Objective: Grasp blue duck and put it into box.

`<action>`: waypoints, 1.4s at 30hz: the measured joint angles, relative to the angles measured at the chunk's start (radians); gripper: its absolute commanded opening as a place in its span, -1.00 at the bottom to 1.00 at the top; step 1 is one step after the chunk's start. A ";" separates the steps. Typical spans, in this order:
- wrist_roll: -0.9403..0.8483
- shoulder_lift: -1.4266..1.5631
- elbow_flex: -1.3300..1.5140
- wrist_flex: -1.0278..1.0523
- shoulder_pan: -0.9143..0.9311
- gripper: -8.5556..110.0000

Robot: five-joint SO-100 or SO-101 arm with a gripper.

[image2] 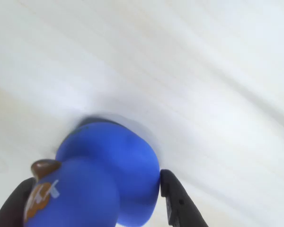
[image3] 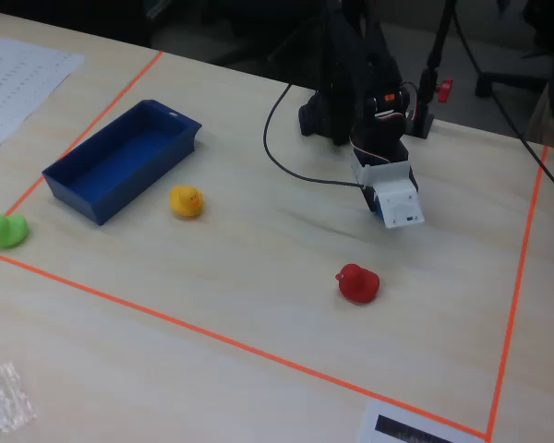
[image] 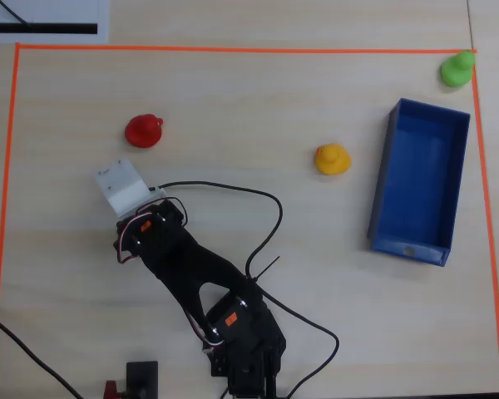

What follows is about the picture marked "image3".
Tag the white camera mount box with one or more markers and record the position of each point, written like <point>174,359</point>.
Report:
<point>397,198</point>

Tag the white card with black strip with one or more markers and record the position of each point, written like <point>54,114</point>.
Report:
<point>397,427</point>

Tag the black chair base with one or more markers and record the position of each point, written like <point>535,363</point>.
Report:
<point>508,80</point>

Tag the red rubber duck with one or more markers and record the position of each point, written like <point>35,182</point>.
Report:
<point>357,283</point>

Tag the orange tape line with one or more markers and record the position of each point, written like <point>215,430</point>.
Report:
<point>519,281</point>
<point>120,94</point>
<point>212,333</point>

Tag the yellow rubber duck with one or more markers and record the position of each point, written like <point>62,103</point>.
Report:
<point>187,202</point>

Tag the white printed paper sheet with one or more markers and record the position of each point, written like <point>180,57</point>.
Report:
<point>14,87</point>

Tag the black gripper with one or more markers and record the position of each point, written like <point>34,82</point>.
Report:
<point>372,201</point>

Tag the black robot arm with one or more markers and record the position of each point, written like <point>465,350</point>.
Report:
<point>346,69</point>

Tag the black stand with clamp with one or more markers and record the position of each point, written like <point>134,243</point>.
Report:
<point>425,124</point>

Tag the blue rubber duck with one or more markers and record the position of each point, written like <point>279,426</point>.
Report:
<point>378,207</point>

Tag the clear plastic bag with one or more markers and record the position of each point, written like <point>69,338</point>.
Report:
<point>2,401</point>

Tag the red clamp knob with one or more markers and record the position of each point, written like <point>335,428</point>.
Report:
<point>444,90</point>

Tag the green rubber duck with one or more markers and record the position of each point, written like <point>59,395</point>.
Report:
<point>7,231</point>

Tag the blue plastic box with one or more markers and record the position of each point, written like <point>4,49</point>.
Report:
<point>120,161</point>

